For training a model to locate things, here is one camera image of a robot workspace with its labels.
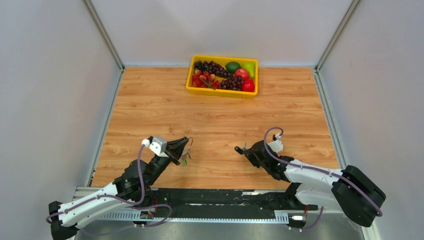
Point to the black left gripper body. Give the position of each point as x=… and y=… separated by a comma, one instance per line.
x=170, y=152

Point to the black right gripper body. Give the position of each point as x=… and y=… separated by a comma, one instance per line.
x=253, y=160

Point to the large silver keyring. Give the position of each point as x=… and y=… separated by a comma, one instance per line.
x=187, y=150

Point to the black key tag with key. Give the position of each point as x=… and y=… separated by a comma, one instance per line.
x=241, y=150

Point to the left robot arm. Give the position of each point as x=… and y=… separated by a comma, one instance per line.
x=130, y=190

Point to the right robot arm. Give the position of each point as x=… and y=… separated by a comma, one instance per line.
x=344, y=189

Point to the red tomato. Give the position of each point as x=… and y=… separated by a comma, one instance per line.
x=248, y=85

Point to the yellow fruit tray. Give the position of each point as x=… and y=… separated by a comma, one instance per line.
x=219, y=92

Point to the red strawberries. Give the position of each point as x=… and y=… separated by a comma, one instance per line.
x=200, y=79

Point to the dark grape bunch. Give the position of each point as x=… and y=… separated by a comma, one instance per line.
x=227, y=80

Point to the red apple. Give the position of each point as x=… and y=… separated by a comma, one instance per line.
x=242, y=73

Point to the green pear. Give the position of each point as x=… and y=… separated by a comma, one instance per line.
x=250, y=67

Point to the green avocado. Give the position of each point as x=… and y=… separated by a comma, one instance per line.
x=232, y=66

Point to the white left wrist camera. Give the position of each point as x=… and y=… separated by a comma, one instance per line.
x=156, y=144

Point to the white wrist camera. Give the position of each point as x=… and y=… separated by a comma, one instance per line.
x=276, y=145
x=156, y=144

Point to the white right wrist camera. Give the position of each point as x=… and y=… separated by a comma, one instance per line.
x=276, y=145

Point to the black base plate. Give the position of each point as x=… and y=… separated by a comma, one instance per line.
x=229, y=204

